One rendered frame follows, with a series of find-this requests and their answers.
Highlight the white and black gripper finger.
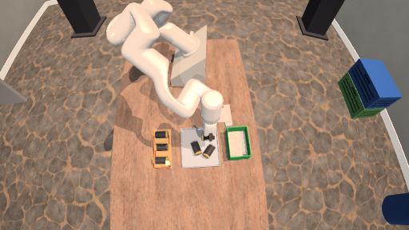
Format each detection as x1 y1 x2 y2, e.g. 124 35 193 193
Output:
205 133 213 141

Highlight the green open box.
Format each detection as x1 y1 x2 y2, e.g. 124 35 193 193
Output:
225 126 252 161

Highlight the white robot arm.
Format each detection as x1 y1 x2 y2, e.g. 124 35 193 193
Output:
106 0 232 128

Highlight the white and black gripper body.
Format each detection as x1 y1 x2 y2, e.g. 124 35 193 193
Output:
203 122 216 137

